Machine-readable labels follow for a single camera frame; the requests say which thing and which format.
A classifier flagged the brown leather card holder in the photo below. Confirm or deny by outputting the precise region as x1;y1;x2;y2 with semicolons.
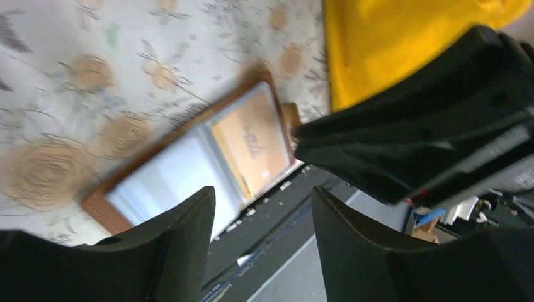
82;70;300;238

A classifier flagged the yellow raincoat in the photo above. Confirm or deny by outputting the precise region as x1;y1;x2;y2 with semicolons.
323;0;532;112

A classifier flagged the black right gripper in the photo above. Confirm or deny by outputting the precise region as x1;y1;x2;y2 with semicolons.
295;25;533;209

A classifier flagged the floral table mat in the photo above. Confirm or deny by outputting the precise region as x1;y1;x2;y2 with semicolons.
1;1;329;245

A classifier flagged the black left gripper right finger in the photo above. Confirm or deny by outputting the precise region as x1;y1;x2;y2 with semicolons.
312;186;533;301

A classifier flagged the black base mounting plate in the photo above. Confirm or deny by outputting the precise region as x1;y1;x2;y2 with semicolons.
200;165;356;301

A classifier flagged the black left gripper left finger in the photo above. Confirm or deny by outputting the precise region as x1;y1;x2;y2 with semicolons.
1;186;215;301

